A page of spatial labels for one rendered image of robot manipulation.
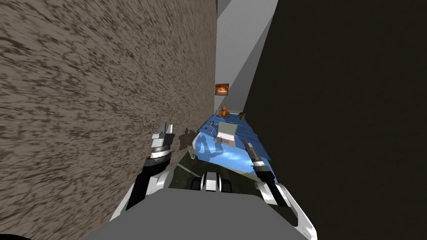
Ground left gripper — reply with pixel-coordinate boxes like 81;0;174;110
151;122;176;151

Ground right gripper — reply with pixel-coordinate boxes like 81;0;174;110
243;140;263;163

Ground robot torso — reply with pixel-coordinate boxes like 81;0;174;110
83;171;308;240

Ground orange picture on wall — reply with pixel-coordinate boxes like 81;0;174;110
215;83;230;97

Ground bed with blue cover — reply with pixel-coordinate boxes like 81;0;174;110
188;110;278;176

